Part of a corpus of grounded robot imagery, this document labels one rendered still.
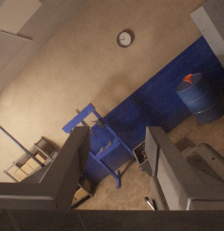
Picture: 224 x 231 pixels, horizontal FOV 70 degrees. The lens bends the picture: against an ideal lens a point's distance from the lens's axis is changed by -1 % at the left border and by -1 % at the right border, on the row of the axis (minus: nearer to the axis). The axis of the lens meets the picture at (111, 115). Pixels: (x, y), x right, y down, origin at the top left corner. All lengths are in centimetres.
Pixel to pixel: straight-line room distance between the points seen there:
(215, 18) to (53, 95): 358
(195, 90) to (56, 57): 295
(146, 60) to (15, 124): 352
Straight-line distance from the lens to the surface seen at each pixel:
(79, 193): 466
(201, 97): 348
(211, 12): 376
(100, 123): 340
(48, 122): 430
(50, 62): 401
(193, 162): 115
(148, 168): 299
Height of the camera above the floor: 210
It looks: 13 degrees down
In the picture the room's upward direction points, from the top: 42 degrees counter-clockwise
